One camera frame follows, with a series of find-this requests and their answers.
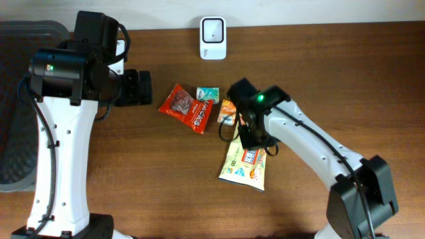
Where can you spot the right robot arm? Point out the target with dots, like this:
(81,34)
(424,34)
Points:
(361,191)

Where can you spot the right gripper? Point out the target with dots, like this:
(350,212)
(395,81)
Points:
(246,138)

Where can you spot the red candy bag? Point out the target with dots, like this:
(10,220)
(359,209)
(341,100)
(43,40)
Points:
(183,107)

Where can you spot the teal tissue pack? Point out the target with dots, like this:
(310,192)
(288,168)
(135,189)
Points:
(205,94)

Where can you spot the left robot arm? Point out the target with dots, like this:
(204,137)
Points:
(66,86)

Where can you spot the grey plastic mesh basket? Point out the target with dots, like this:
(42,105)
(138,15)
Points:
(19,136)

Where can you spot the orange tissue pack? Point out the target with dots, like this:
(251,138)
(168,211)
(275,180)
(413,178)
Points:
(227,113)

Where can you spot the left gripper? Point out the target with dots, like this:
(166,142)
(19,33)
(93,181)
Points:
(135,96)

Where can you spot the yellow snack bag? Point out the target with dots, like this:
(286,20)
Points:
(244,167)

